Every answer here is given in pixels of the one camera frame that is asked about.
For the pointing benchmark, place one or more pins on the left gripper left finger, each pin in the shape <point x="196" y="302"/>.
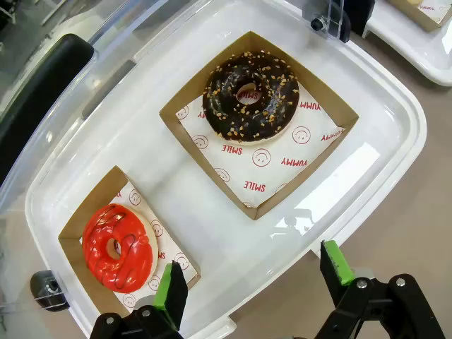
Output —
<point x="169" y="296"/>

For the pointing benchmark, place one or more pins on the black lid hinge knob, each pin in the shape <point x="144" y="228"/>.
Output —
<point x="319" y="24"/>
<point x="47" y="287"/>

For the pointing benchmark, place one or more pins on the printed paper under chocolate donut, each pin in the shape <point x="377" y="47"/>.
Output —
<point x="282" y="176"/>

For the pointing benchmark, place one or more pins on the clear plastic tray lid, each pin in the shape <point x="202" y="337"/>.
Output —
<point x="116" y="31"/>

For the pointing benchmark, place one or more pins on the cardboard box of yellow donut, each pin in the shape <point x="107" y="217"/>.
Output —
<point x="427" y="14"/>

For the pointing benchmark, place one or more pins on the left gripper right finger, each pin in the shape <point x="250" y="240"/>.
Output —
<point x="335" y="272"/>

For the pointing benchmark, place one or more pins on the printed paper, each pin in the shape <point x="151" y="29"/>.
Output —
<point x="166" y="240"/>
<point x="282" y="176"/>

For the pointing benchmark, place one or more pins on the red glazed donut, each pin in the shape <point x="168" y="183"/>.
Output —
<point x="102" y="247"/>

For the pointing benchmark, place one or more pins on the chocolate nut donut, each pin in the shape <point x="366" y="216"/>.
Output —
<point x="222" y="102"/>

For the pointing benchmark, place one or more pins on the white display tray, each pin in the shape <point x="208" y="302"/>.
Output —
<point x="219" y="229"/>
<point x="406" y="46"/>

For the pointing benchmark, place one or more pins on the cardboard box of chocolate donut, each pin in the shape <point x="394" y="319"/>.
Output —
<point x="169" y="116"/>

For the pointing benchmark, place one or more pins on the cardboard box of red donut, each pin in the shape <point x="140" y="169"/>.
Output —
<point x="81" y="219"/>

